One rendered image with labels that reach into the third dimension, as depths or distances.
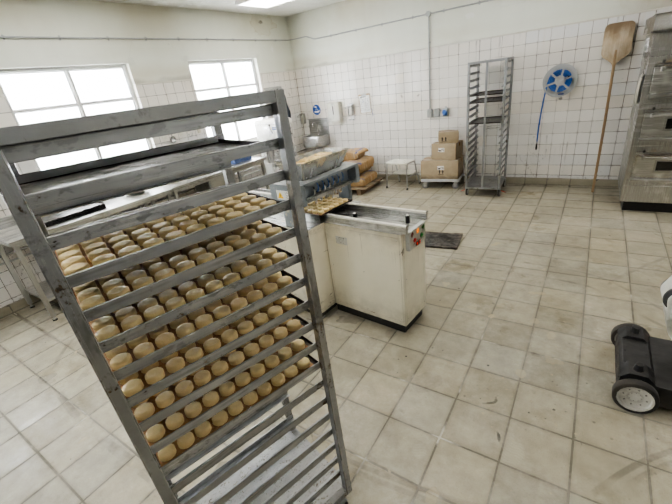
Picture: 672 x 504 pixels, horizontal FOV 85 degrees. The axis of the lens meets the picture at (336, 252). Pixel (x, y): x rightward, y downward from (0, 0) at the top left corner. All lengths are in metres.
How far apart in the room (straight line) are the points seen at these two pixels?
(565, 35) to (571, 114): 1.00
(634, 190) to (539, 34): 2.40
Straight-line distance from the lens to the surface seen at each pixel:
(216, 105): 0.98
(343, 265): 2.92
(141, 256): 0.99
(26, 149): 0.93
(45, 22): 5.51
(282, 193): 2.80
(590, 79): 6.26
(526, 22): 6.32
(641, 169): 5.39
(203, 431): 1.35
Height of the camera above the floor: 1.82
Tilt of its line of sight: 25 degrees down
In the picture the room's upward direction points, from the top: 8 degrees counter-clockwise
